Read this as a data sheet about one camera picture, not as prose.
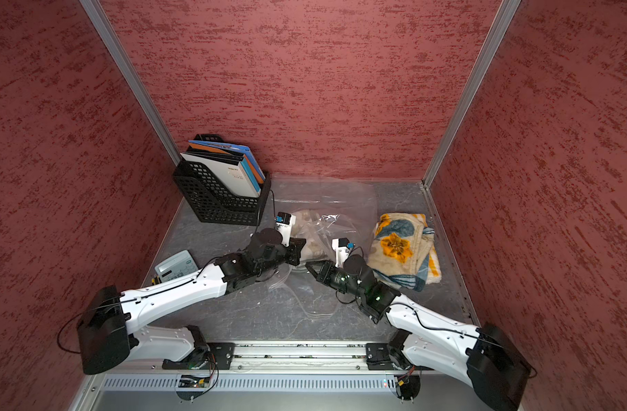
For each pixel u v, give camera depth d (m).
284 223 0.67
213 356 0.74
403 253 0.79
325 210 1.06
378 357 0.74
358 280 0.57
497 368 0.41
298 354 0.76
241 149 0.92
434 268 0.84
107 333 0.39
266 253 0.59
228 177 0.92
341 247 0.72
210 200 1.11
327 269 0.67
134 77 0.85
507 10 0.71
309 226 0.76
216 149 0.92
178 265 0.91
